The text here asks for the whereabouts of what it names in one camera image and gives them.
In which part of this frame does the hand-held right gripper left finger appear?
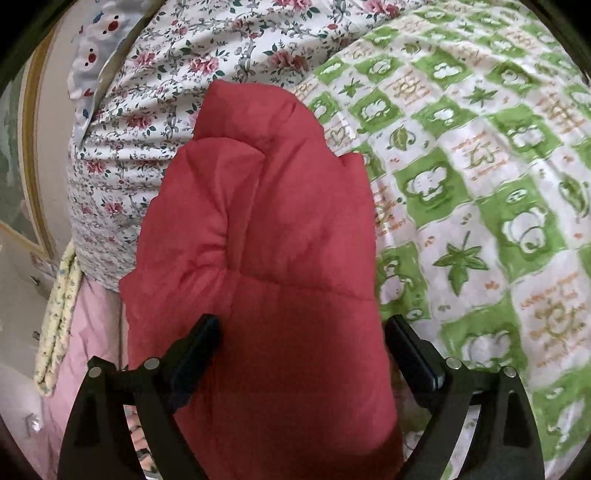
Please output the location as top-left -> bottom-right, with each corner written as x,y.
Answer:
58,314 -> 223,480

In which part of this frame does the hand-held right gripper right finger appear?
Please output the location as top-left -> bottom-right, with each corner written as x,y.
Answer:
384,315 -> 548,480

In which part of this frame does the red quilted jacket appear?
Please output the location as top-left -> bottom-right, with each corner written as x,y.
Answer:
119,79 -> 406,480

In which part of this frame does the pink quilt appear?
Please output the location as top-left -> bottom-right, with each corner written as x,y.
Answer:
41,277 -> 137,480

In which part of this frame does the yellow floral cloth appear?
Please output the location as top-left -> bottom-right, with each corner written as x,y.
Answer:
34,242 -> 85,398

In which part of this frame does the white drawer cabinet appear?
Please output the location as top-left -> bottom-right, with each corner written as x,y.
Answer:
0,244 -> 61,462

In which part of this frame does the green checkered printed blanket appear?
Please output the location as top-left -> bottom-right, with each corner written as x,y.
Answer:
293,0 -> 591,476

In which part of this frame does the gold framed picture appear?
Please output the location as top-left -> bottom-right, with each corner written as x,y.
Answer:
0,44 -> 58,259

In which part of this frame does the white floral quilt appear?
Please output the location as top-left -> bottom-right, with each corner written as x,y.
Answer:
67,0 -> 432,295

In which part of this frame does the blue dotted cloth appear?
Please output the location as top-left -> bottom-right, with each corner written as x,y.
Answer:
68,0 -> 155,141

